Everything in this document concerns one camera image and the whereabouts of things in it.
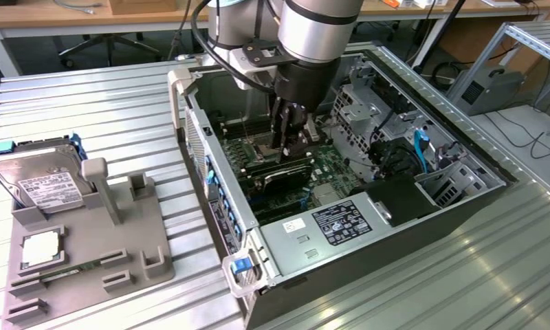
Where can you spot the grey parts rack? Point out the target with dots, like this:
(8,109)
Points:
(96,240)

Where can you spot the metal disk bay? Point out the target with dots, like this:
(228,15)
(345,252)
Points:
(459,185)

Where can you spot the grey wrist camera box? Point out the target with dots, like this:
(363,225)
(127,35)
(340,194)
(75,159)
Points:
(243,68)

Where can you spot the black slanted pole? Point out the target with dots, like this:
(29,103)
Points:
(440,32)

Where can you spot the black office chair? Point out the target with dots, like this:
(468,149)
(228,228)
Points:
(109,43)
(389,31)

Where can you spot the thin metal locking lever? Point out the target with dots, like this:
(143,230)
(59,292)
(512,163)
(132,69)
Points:
(245,128)

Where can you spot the small orange box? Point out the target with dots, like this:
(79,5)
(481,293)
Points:
(391,2)

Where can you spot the small white box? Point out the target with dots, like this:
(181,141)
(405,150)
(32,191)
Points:
(421,3)

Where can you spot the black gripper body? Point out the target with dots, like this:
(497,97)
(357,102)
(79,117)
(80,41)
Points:
(307,82)

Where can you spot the black expansion slot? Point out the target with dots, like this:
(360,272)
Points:
(280,214)
(275,208)

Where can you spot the black RAM stick white label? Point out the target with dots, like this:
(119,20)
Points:
(256,170)

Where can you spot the silver hard disk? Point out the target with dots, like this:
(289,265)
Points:
(41,178)

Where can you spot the black RAM slot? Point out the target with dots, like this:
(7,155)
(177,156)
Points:
(252,123)
(256,130)

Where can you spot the silver chipset heatsink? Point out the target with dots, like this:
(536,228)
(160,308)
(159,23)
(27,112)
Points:
(325,194)

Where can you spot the grey power supply unit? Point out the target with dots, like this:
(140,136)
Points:
(303,240)

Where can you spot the CPU socket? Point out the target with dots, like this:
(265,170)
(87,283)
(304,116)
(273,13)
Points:
(261,151)

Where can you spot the brown cardboard box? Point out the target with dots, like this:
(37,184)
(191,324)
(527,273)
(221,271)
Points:
(141,7)

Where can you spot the wooden desk white frame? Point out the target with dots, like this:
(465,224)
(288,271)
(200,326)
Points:
(487,12)

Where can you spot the green RAM stick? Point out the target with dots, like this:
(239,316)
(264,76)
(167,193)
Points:
(73,269)

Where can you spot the graphics card with black fan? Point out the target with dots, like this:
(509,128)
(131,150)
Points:
(287,180)

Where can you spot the silver CPU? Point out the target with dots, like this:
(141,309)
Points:
(39,249)

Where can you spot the green motherboard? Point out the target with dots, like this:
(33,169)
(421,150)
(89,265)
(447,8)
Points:
(335,165)

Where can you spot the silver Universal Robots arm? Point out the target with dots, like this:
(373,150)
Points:
(312,31)

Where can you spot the aluminium profile frame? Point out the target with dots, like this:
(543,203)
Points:
(536,38)

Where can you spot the open black PC case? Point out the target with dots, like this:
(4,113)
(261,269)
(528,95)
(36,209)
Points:
(440,240)

